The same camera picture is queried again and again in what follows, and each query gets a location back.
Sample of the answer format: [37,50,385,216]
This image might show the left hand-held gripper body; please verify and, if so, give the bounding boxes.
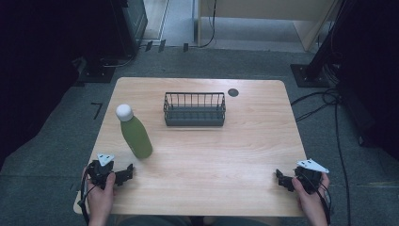
[86,153,116,190]

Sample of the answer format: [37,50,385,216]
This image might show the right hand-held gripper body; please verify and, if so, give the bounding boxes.
[293,157,330,195]

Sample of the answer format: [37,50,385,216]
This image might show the green bottle with white cap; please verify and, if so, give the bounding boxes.
[115,103,154,160]

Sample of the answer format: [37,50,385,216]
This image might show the dark grey wire basket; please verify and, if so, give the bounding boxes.
[162,90,227,128]

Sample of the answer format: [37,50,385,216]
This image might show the person's right hand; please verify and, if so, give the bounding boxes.
[291,172,331,217]

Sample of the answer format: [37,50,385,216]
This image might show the person's left hand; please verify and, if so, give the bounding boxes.
[82,168,117,217]

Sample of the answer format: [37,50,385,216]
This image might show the black stand base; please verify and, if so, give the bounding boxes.
[77,56,117,85]

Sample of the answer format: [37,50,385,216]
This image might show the black metal stand with plate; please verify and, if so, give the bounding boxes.
[289,0,350,89]

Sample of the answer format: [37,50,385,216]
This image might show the dark curtain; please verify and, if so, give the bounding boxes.
[0,0,126,170]
[326,0,399,161]

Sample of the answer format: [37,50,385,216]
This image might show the light wooden partition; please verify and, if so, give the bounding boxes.
[197,0,343,53]

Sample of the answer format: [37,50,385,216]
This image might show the right hand-held gripper cable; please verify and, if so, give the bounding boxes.
[297,172,333,226]

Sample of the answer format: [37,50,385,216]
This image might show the hand-held gripper cable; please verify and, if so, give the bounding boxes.
[77,168,96,226]
[297,172,333,226]

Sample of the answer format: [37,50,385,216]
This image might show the left hand-held gripper cable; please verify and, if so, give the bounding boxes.
[77,168,96,226]

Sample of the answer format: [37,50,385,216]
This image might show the black floor cable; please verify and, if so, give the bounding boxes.
[290,88,353,226]

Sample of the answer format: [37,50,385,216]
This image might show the black hanging cable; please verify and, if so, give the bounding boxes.
[199,0,218,49]

